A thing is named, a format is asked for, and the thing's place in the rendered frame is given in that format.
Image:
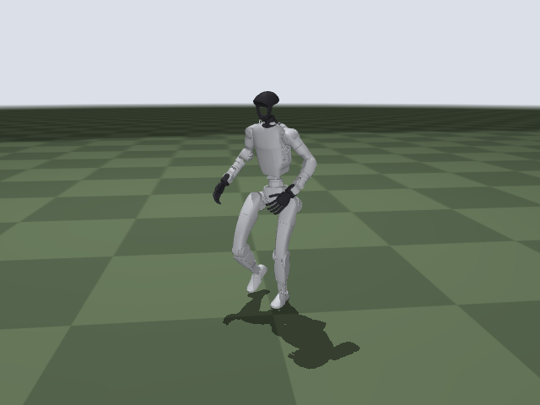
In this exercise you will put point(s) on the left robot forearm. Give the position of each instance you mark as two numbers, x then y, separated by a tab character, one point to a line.
305	174

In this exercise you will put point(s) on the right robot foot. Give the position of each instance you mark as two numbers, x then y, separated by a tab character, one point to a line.
256	279

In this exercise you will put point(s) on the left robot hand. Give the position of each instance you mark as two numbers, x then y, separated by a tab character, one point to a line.
283	199

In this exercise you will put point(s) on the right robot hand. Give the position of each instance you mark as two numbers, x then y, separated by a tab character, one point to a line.
220	188

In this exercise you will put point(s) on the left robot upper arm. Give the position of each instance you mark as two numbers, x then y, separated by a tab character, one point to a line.
292	138

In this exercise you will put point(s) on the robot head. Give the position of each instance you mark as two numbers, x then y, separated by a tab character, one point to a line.
266	99

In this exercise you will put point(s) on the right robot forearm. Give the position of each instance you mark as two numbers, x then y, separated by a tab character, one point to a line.
235	168

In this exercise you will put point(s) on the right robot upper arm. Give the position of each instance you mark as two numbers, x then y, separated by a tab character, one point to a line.
247	152

